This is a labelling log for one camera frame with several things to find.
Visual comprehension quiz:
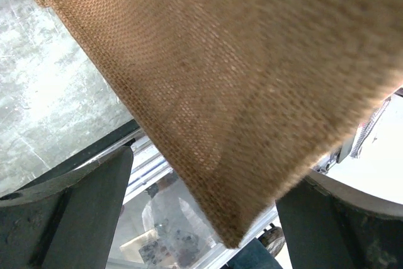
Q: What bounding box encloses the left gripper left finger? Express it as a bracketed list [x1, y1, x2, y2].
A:
[1, 147, 133, 268]

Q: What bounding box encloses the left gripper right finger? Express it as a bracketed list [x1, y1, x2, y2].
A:
[276, 171, 402, 268]

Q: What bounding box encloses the aluminium mounting rail frame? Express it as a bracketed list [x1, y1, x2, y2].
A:
[106, 91, 402, 268]

